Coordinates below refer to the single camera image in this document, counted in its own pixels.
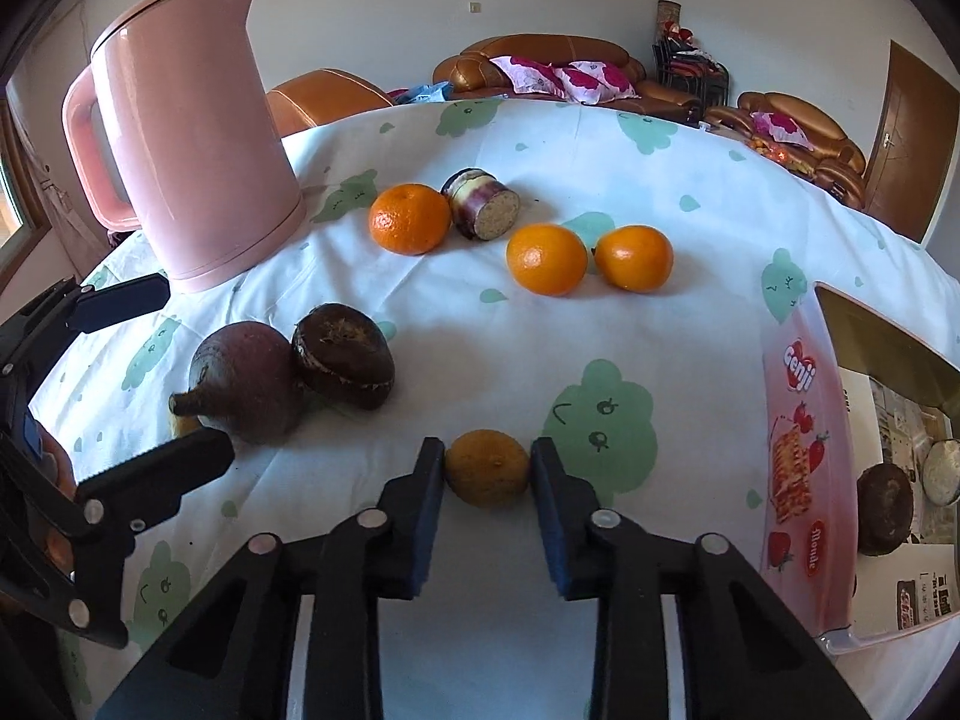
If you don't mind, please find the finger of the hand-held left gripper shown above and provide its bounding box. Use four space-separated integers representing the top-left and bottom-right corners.
45 427 237 650
0 274 172 406

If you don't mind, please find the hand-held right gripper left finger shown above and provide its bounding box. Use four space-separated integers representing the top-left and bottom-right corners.
94 435 451 720

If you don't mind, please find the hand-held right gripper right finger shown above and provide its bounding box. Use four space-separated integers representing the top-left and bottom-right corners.
529 436 875 720

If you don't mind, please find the small yellow-brown citrus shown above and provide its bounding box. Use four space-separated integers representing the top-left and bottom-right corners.
445 429 532 509

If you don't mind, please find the dark red beet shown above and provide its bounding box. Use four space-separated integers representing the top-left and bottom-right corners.
169 321 308 446

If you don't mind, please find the pink printed cardboard box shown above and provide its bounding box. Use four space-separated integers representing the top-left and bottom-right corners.
759 281 960 652

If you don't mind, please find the orange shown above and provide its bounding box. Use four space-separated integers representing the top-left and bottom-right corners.
595 224 674 293
506 223 590 298
368 183 453 257

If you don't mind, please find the cut purple sweet potato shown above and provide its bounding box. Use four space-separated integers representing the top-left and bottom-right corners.
440 169 522 242

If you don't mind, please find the person's left hand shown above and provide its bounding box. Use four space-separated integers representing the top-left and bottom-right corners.
36 427 79 502

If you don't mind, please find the beige curtain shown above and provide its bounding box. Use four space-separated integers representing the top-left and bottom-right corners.
34 165 121 271

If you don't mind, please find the window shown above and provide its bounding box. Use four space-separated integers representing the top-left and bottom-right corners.
0 75 53 293

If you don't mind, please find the pink electric kettle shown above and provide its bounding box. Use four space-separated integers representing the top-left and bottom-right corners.
61 0 308 295

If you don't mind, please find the white green-printed tablecloth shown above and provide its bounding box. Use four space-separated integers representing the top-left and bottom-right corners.
30 97 960 720

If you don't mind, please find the brown leather chair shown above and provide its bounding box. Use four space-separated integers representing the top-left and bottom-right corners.
266 67 396 137

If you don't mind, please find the round brown fruit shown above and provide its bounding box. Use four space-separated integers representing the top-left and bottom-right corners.
856 463 914 557

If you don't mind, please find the blue cloth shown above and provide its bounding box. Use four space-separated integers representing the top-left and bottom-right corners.
390 82 455 106

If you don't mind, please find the white cut root piece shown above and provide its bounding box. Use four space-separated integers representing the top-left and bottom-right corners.
922 439 960 507

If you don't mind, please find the pile of small oranges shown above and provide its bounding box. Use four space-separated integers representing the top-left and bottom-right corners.
742 133 815 173

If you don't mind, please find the small floral pink cushion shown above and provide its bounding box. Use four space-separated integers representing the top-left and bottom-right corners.
750 111 812 152

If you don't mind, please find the stack of dark chairs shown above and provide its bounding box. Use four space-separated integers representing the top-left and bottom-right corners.
654 37 730 110

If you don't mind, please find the brown leather sofa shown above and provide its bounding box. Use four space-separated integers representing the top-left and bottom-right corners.
433 34 706 125

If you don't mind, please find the brown leather armchair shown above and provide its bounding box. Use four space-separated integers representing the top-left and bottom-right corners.
705 90 867 211

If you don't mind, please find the brown wooden door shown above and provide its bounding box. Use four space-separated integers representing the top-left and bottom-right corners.
862 39 950 245

